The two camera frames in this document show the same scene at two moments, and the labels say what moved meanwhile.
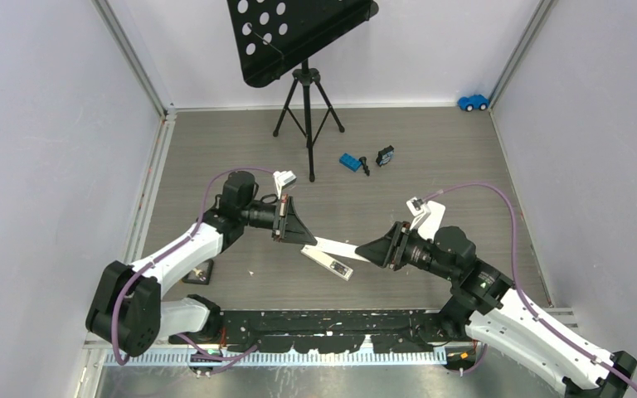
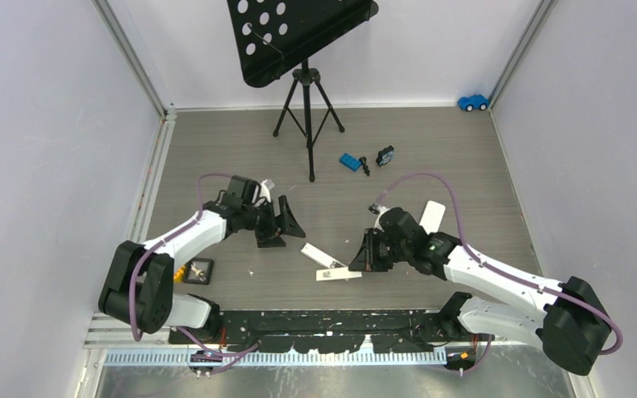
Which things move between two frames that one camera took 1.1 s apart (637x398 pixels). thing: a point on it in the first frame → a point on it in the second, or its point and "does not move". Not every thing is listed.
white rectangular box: (338, 248) → (337, 274)
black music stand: (272, 36) does not move
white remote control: (328, 262) does not move
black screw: (363, 160) does not move
